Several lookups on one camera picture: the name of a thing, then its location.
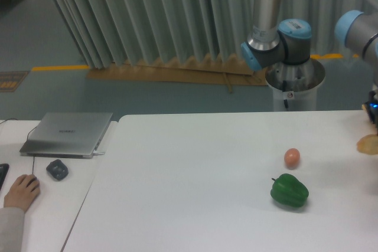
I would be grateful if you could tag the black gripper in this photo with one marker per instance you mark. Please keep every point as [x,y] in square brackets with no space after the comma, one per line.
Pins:
[372,96]

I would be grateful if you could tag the toasted bread slice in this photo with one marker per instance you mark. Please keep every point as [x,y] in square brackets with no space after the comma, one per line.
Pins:
[368,145]

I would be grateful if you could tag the black computer mouse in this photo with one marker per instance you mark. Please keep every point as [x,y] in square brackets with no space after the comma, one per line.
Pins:
[32,184]

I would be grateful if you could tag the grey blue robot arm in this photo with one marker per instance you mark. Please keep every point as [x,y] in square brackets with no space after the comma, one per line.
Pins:
[282,49]

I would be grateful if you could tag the grey sleeved forearm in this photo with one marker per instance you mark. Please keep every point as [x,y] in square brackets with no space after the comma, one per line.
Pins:
[12,228]

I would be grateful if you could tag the person's hand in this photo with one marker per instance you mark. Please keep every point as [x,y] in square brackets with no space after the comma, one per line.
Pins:
[18,197]

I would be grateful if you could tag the brown egg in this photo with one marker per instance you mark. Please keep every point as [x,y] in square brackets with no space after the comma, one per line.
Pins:
[292,157]

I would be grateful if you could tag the green bell pepper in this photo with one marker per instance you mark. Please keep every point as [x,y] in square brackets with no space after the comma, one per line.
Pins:
[288,190]

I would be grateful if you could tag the brown cardboard sheet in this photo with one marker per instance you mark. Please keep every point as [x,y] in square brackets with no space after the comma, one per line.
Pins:
[230,73]

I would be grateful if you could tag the pale green pleated curtain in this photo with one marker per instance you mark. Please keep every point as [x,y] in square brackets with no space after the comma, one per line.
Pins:
[114,31]

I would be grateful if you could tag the silver closed laptop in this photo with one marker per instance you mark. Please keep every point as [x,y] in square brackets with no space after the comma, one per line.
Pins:
[67,135]

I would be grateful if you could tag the black small controller device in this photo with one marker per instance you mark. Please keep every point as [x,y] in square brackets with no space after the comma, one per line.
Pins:
[58,170]

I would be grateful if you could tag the black keyboard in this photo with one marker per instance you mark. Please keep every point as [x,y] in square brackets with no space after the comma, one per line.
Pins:
[4,168]

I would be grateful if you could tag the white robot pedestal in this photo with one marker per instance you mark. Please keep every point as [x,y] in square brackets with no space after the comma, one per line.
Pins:
[294,88]

